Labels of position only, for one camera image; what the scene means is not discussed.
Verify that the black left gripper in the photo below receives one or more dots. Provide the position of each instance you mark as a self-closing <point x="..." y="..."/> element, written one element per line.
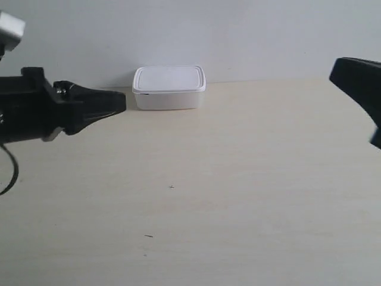
<point x="32" y="109"/>

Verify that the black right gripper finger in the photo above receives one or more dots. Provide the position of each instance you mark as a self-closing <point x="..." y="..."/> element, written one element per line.
<point x="360" y="80"/>

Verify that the white lidded plastic container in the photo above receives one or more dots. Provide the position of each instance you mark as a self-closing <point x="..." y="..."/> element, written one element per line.
<point x="169" y="87"/>

